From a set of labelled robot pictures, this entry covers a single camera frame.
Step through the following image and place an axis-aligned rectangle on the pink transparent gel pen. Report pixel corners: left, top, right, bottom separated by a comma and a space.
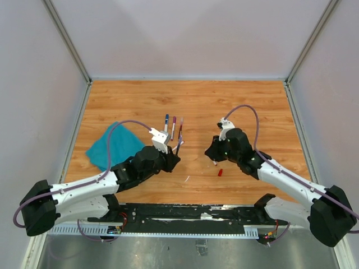
178, 125, 182, 140

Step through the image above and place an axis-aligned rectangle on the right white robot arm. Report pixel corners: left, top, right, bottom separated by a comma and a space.
205, 128, 357, 247

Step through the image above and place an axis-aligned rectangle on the white blue deli marker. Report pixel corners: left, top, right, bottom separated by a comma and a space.
164, 114, 169, 133

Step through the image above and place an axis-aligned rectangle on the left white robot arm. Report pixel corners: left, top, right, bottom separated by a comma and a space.
19, 146, 181, 236

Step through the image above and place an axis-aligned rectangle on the white whiteboard marker purple end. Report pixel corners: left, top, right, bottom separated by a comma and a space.
171, 124, 176, 141

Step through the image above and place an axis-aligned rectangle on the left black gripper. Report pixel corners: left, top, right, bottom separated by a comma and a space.
140, 144, 181, 180

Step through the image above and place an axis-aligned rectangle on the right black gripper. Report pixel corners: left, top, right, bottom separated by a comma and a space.
205, 134, 240, 163

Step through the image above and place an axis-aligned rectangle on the thin white red-end pen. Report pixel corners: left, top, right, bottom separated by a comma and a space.
172, 141, 184, 151

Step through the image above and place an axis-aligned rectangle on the blue gel pen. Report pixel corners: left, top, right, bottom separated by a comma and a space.
176, 135, 183, 156

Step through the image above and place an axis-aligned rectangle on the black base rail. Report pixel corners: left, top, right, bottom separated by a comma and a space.
87, 203, 276, 235

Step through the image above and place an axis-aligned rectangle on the teal cloth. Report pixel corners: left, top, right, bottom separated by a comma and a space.
86, 122, 145, 171

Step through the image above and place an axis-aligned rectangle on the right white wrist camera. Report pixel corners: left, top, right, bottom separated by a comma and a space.
217, 118, 235, 141

